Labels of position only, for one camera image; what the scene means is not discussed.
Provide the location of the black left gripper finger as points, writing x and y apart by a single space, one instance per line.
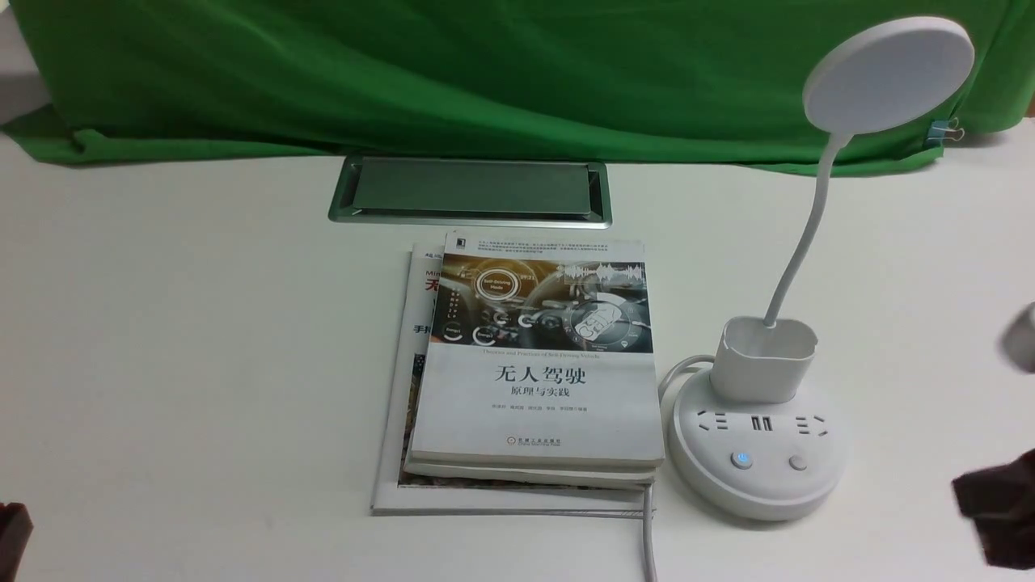
16 530

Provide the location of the top white self-driving book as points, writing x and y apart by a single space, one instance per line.
540 355

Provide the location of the middle white book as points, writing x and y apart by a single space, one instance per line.
525 477

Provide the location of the white desk lamp with base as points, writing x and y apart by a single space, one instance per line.
745 434

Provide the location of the metal desk cable hatch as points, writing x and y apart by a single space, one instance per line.
472 193

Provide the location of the bottom large white book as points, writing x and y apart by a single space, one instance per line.
397 493

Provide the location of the blue binder clip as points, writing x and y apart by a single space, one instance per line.
942 131

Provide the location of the green backdrop cloth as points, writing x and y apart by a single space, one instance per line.
614 81

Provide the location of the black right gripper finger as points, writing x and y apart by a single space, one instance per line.
999 502

